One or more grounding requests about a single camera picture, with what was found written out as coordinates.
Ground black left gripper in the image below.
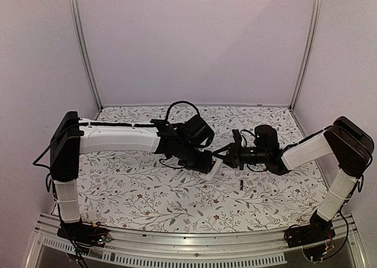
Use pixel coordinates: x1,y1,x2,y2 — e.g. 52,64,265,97
177,143,213,173

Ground white remote control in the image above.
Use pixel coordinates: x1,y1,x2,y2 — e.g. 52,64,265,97
206,159,223,181

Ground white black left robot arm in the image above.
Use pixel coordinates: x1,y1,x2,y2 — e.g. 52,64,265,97
49,111,220,241

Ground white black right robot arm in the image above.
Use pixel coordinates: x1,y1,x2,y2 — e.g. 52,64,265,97
213,116,375,242

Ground floral patterned table mat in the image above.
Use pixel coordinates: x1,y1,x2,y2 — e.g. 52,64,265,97
54,104,335,233

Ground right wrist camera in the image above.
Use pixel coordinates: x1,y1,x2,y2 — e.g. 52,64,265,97
232,129,243,146

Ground aluminium front rail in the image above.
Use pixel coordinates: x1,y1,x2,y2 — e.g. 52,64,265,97
25,213,368,267

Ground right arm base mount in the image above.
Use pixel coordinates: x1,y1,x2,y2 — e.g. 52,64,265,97
283,212,335,262

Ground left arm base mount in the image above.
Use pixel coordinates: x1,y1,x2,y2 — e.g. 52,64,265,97
57,221,112,247

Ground right metal frame post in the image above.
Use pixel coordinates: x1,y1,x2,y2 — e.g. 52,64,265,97
289,0,322,112

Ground metal frame post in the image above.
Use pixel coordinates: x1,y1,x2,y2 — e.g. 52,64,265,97
69,0,103,111
289,0,322,112

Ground left metal frame post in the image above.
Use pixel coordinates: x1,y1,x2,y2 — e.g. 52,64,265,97
69,0,103,111

